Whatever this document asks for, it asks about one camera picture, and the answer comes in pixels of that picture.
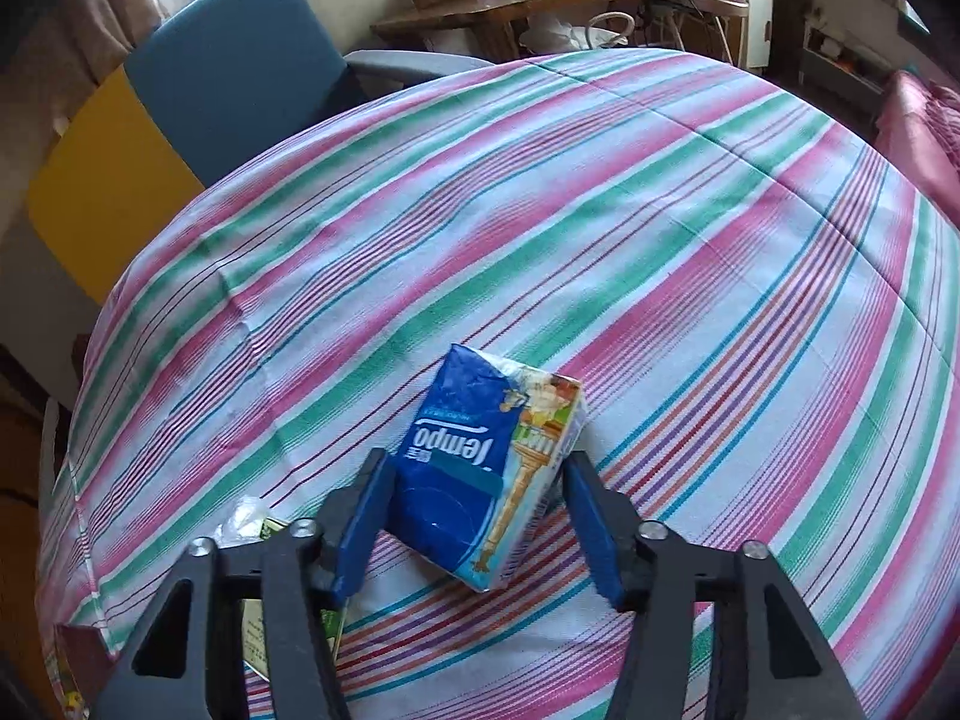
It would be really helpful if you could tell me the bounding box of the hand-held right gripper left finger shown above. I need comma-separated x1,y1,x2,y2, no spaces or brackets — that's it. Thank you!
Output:
90,448,397,720

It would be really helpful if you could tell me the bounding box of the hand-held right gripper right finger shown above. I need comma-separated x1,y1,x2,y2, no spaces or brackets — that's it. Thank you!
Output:
562,452,856,720

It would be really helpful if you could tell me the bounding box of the blue tissue pack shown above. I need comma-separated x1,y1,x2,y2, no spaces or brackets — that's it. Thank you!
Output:
386,343,586,595

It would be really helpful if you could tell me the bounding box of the gold tin tray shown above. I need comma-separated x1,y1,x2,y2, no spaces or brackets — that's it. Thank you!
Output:
232,517,346,683

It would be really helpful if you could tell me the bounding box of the clear plastic bag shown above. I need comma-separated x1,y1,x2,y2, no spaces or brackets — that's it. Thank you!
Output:
214,495,290,545

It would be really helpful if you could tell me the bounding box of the striped tablecloth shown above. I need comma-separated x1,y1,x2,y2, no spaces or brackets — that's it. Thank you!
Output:
34,47,960,720

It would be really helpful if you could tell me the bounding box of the yellow chair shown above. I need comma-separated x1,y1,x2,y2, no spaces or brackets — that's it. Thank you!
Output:
26,64,207,308

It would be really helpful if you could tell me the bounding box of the blue chair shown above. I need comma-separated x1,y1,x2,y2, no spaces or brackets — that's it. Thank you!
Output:
124,0,496,188

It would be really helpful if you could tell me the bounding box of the pink bedspread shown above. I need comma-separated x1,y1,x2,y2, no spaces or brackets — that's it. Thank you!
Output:
874,69,960,227

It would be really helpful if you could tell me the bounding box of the wooden desk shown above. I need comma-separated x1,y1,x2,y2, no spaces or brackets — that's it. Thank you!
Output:
371,0,650,65

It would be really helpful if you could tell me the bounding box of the white shelf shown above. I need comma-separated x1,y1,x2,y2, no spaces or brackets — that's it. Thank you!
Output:
799,19,890,115

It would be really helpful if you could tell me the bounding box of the cluttered side table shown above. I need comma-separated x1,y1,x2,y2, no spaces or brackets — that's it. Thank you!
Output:
646,0,751,62

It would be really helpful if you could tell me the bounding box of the white cabinet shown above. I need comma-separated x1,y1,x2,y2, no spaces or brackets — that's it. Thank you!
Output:
746,0,775,70

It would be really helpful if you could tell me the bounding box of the pink curtain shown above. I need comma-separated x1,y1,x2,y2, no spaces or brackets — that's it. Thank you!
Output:
71,0,188,87

